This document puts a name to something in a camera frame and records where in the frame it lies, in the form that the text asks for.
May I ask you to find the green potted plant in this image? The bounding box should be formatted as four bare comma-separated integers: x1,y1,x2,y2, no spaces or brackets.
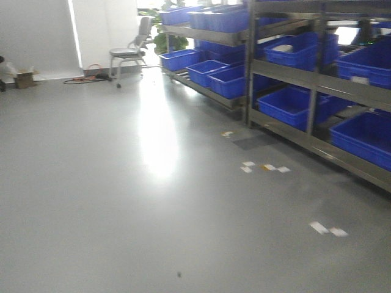
137,1,189,55

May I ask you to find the steel shelf rack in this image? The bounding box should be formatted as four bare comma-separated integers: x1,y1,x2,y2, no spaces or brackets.
160,1,250,110
246,1,390,190

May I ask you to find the cardboard box on floor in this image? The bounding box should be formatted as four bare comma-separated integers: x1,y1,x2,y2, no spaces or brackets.
13,67,37,89

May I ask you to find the blue bin middle shelf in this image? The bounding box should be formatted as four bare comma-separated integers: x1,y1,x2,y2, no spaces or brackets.
264,32,318,71

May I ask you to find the far steel shelf rack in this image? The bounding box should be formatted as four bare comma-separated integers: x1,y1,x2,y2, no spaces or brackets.
160,1,250,110

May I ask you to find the grey rolling chair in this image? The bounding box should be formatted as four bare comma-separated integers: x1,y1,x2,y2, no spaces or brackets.
108,16,153,89

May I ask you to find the blue bin lower middle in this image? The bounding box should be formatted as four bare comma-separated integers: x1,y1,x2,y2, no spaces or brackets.
257,85,310,132

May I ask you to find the blue bin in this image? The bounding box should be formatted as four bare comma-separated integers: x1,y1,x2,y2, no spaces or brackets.
330,112,390,171
257,85,310,132

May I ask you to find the blue bin lower near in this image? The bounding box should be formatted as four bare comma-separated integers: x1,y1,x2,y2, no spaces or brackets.
330,112,390,171

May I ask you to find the near steel shelf rack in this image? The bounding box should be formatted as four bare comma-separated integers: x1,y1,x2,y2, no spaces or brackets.
246,1,390,190

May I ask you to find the blue bin far floor-level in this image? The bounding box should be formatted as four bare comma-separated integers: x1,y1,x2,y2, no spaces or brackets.
159,49,202,71

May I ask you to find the orange and black cable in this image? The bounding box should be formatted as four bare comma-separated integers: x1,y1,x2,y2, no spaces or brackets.
63,63,112,85

